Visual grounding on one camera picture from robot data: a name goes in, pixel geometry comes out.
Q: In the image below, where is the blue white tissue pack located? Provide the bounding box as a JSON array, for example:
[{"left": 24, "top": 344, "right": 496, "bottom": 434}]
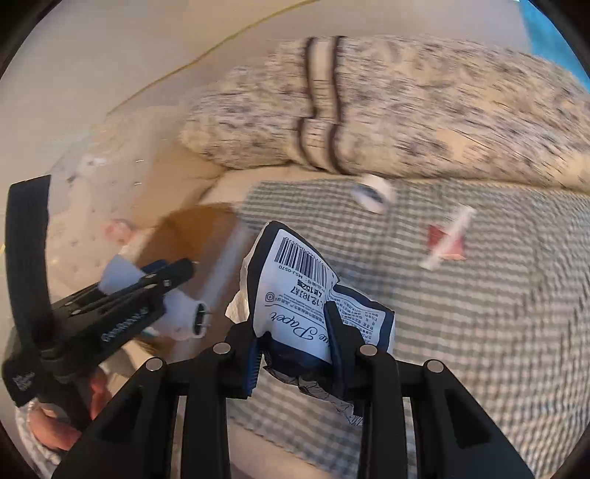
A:
[{"left": 225, "top": 221, "right": 396, "bottom": 427}]

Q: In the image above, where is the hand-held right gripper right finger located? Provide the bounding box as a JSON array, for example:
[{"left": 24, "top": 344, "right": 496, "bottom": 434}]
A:
[{"left": 323, "top": 301, "right": 524, "bottom": 479}]

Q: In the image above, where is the grey checked cloth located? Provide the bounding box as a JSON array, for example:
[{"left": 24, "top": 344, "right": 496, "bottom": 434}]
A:
[{"left": 230, "top": 177, "right": 590, "bottom": 479}]

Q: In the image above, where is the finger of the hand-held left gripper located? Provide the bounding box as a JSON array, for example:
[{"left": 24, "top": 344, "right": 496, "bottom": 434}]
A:
[
  {"left": 39, "top": 292, "right": 167, "bottom": 375},
  {"left": 50, "top": 259, "right": 195, "bottom": 319}
]

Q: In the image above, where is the person's left hand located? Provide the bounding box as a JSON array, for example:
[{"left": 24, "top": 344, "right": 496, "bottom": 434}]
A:
[{"left": 28, "top": 367, "right": 110, "bottom": 452}]

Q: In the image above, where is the white flat stick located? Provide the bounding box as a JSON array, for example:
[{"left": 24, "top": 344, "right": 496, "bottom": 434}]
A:
[{"left": 419, "top": 205, "right": 476, "bottom": 270}]

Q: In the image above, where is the red flat packet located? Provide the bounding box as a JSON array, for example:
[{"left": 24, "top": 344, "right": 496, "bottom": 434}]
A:
[{"left": 426, "top": 224, "right": 467, "bottom": 261}]

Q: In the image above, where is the floral cream duvet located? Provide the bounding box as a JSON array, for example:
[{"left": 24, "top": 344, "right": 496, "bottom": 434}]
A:
[{"left": 180, "top": 36, "right": 590, "bottom": 192}]

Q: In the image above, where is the white tape roll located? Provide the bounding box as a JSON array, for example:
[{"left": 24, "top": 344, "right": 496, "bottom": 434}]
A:
[{"left": 353, "top": 174, "right": 395, "bottom": 213}]

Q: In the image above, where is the blue curtain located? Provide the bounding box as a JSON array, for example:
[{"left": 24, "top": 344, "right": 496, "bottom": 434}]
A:
[{"left": 521, "top": 0, "right": 590, "bottom": 88}]

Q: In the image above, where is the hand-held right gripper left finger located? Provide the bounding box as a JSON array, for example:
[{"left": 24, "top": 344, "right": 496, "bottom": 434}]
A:
[{"left": 51, "top": 322, "right": 263, "bottom": 479}]

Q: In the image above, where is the person's left forearm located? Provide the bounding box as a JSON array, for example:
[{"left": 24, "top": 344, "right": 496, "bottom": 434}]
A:
[{"left": 15, "top": 401, "right": 63, "bottom": 476}]

